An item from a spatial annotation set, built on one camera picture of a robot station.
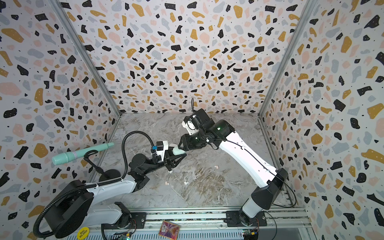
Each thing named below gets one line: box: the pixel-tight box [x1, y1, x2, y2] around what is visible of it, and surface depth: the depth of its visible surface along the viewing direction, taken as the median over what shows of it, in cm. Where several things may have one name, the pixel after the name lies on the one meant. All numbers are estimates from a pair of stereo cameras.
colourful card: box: [158, 221, 181, 240], surface depth 71 cm
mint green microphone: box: [52, 142, 115, 165], surface depth 62 cm
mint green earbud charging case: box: [169, 143, 186, 156], surface depth 68 cm
